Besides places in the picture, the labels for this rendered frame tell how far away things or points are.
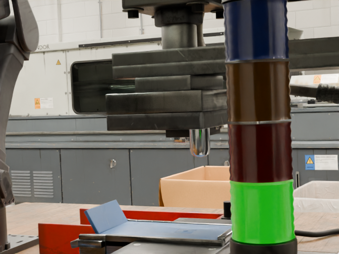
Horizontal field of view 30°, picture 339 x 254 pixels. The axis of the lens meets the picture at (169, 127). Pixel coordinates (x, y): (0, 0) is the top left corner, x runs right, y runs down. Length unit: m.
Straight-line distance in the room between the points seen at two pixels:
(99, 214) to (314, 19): 6.62
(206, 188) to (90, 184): 3.25
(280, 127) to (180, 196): 2.71
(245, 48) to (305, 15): 6.93
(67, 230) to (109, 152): 5.08
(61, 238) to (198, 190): 2.13
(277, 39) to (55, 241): 0.63
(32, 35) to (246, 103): 0.77
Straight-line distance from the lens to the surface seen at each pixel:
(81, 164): 6.18
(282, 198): 0.37
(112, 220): 0.74
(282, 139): 0.37
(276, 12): 0.37
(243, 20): 0.36
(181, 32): 0.65
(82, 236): 0.70
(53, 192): 6.42
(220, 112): 0.62
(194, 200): 3.03
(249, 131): 0.36
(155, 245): 0.65
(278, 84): 0.36
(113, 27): 8.28
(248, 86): 0.36
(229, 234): 0.66
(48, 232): 0.94
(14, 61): 1.07
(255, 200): 0.37
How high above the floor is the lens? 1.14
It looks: 3 degrees down
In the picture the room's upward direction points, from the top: 2 degrees counter-clockwise
